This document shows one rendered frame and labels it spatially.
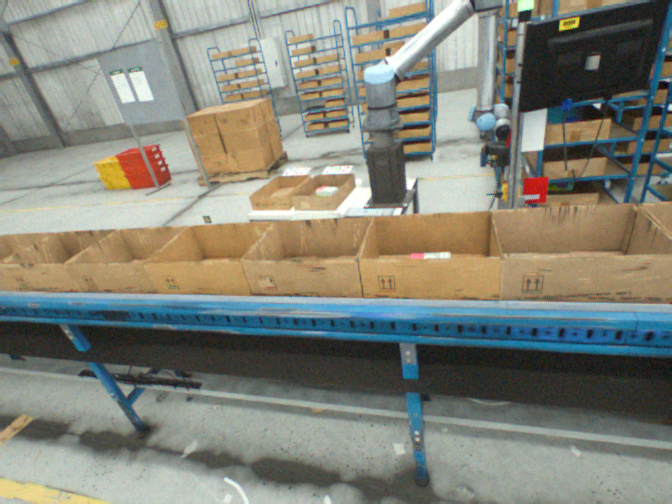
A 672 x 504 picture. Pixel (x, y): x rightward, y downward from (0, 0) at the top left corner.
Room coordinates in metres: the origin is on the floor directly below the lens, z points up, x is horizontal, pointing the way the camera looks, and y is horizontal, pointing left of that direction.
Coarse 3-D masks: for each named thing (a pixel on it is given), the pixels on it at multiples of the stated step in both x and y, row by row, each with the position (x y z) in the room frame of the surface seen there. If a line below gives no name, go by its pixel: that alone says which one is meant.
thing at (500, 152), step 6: (486, 144) 1.63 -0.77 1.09; (492, 144) 1.61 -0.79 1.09; (498, 144) 1.59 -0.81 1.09; (504, 144) 1.59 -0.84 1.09; (486, 150) 1.61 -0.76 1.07; (492, 150) 1.59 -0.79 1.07; (498, 150) 1.59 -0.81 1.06; (504, 150) 1.58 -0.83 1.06; (498, 156) 1.60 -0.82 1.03; (504, 156) 1.59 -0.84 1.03; (498, 162) 1.60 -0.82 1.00; (504, 162) 1.59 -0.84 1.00
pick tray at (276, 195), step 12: (276, 180) 2.60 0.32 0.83; (288, 180) 2.58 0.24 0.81; (300, 180) 2.54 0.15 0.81; (264, 192) 2.44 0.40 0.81; (276, 192) 2.54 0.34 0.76; (288, 192) 2.48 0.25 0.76; (252, 204) 2.28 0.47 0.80; (264, 204) 2.24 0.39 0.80; (276, 204) 2.20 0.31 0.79; (288, 204) 2.17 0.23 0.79
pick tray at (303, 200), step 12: (312, 180) 2.40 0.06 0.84; (324, 180) 2.45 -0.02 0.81; (336, 180) 2.41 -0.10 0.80; (348, 180) 2.24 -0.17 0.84; (300, 192) 2.24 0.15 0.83; (312, 192) 2.37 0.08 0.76; (336, 192) 2.06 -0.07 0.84; (348, 192) 2.21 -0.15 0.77; (300, 204) 2.11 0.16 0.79; (312, 204) 2.07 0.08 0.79; (324, 204) 2.04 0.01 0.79; (336, 204) 2.03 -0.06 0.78
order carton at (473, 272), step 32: (384, 224) 1.17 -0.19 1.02; (416, 224) 1.14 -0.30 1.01; (448, 224) 1.10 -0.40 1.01; (480, 224) 1.06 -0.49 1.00; (384, 256) 1.17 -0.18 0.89; (480, 256) 1.04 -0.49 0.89; (384, 288) 0.89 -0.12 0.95; (416, 288) 0.86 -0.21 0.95; (448, 288) 0.83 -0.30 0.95; (480, 288) 0.80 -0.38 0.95
